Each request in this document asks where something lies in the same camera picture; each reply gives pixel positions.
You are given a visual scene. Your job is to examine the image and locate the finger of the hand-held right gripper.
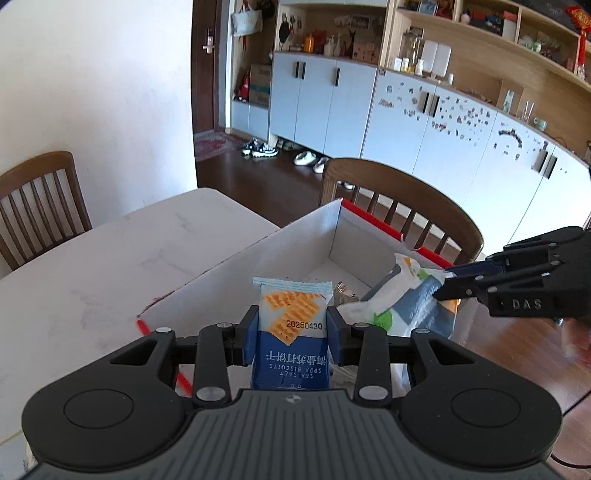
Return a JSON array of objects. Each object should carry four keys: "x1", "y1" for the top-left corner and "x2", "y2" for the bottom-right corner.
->
[
  {"x1": 445, "y1": 257, "x2": 507, "y2": 280},
  {"x1": 434, "y1": 272, "x2": 513, "y2": 303}
]

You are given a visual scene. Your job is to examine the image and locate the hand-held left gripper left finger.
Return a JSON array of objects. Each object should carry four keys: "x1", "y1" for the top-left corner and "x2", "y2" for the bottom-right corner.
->
[{"x1": 108, "y1": 305, "x2": 260, "y2": 408}]

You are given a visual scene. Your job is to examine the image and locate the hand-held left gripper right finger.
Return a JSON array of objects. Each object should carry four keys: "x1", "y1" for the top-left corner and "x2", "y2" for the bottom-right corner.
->
[{"x1": 325, "y1": 307, "x2": 474, "y2": 408}]

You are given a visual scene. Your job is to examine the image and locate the blue biscuit packet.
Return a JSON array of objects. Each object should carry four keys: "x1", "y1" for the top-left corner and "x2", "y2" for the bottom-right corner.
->
[{"x1": 252, "y1": 276, "x2": 334, "y2": 391}]

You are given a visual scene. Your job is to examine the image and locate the white blue bread packet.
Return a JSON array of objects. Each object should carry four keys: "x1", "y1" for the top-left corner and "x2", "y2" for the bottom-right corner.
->
[{"x1": 337, "y1": 253, "x2": 460, "y2": 344}]

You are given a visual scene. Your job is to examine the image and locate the red cardboard box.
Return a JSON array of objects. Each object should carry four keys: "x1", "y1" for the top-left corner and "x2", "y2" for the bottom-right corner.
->
[{"x1": 136, "y1": 198, "x2": 467, "y2": 398}]

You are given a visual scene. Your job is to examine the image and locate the white marble desktop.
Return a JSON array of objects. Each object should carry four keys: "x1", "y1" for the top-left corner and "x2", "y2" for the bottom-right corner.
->
[{"x1": 0, "y1": 187, "x2": 282, "y2": 480}]

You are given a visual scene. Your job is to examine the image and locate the person's right hand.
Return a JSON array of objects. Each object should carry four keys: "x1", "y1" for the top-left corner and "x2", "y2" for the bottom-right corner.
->
[{"x1": 561, "y1": 318, "x2": 591, "y2": 361}]

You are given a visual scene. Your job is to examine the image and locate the brown wooden chair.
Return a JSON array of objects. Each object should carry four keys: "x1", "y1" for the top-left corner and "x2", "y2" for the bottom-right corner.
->
[
  {"x1": 318, "y1": 158, "x2": 485, "y2": 266},
  {"x1": 0, "y1": 151, "x2": 93, "y2": 273}
]

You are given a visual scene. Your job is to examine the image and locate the red patterned rug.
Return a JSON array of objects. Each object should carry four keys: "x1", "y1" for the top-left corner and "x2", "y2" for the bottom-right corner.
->
[{"x1": 194, "y1": 131, "x2": 247, "y2": 162}]

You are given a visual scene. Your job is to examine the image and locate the brown cardboard carton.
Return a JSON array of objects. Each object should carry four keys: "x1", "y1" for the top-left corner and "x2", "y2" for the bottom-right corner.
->
[{"x1": 249, "y1": 64, "x2": 272, "y2": 108}]

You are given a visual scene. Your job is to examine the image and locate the dark wooden door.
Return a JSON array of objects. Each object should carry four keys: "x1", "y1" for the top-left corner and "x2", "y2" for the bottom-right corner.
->
[{"x1": 191, "y1": 0, "x2": 223, "y2": 134}]

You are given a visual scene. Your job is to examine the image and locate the white tote bag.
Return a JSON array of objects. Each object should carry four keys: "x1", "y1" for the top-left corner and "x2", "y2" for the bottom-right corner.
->
[{"x1": 232, "y1": 2, "x2": 263, "y2": 37}]

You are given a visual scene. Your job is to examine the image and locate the black cable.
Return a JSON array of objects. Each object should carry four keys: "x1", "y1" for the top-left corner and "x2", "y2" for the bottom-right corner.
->
[{"x1": 549, "y1": 399, "x2": 591, "y2": 468}]

